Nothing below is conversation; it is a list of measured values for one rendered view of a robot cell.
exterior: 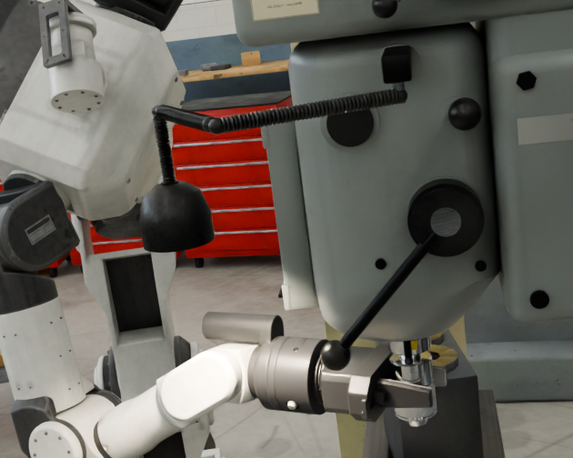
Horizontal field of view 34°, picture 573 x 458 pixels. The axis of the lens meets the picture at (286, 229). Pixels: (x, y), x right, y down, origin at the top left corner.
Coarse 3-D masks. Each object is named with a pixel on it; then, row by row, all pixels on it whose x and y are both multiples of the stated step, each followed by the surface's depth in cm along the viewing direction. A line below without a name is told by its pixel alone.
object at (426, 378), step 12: (396, 372) 104; (420, 372) 103; (432, 372) 104; (420, 384) 103; (432, 384) 104; (396, 408) 106; (408, 408) 104; (420, 408) 104; (432, 408) 105; (408, 420) 105; (420, 420) 104
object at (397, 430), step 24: (432, 336) 149; (456, 360) 140; (456, 384) 137; (456, 408) 138; (408, 432) 138; (432, 432) 138; (456, 432) 139; (480, 432) 139; (408, 456) 139; (432, 456) 139; (456, 456) 140; (480, 456) 140
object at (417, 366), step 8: (424, 352) 106; (392, 360) 104; (400, 360) 104; (416, 360) 104; (424, 360) 103; (432, 360) 105; (392, 368) 104; (400, 368) 103; (408, 368) 103; (416, 368) 103; (424, 368) 103
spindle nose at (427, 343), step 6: (390, 342) 103; (396, 342) 103; (402, 342) 102; (420, 342) 102; (426, 342) 103; (390, 348) 104; (396, 348) 103; (402, 348) 102; (420, 348) 102; (426, 348) 103; (402, 354) 103; (414, 354) 102
